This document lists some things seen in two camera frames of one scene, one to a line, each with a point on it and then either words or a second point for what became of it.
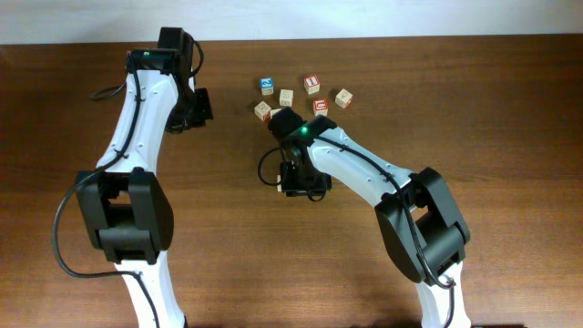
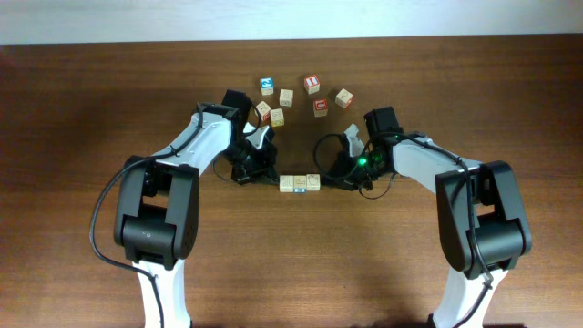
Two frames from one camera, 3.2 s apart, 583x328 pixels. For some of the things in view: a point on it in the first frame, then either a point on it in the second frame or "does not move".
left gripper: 203,110 to 263,169
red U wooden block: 320,107 does not move
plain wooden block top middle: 286,97 does not move
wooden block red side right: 343,98 does not move
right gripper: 304,185 to 348,172
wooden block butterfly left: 262,111 does not move
